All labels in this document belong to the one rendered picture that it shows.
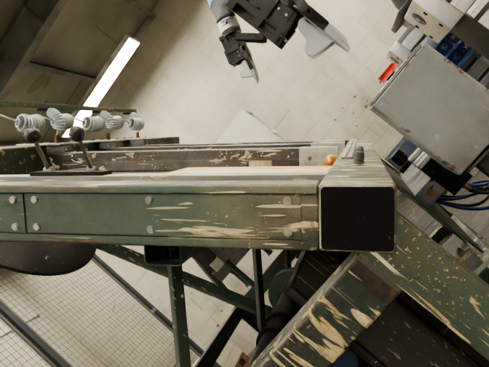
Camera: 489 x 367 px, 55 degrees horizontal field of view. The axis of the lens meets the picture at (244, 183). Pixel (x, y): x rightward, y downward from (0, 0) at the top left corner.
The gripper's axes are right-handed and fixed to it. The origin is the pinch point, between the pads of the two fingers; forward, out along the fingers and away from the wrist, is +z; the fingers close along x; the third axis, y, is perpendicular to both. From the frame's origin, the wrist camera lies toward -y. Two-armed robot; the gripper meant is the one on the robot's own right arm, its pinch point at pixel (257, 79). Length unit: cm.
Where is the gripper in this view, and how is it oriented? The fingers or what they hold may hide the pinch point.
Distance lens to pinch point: 177.3
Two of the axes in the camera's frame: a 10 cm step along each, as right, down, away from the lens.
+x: -2.1, 0.9, -9.7
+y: -8.9, 3.9, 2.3
